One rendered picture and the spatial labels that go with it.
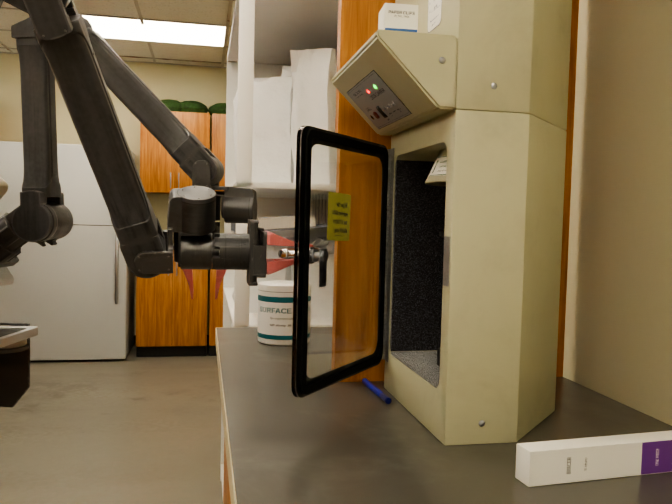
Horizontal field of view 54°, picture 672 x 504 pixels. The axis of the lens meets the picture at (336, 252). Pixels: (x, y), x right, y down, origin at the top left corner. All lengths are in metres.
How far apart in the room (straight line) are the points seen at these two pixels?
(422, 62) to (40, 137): 0.79
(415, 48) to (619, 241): 0.61
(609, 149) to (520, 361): 0.55
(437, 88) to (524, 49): 0.14
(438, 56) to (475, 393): 0.47
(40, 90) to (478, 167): 0.87
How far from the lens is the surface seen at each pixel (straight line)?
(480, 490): 0.85
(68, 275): 5.87
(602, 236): 1.40
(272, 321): 1.64
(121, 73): 1.37
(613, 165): 1.38
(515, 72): 0.99
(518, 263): 0.97
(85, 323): 5.90
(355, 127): 1.28
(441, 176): 1.04
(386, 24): 1.02
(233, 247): 1.03
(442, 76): 0.94
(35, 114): 1.43
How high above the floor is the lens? 1.26
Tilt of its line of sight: 3 degrees down
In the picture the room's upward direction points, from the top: 1 degrees clockwise
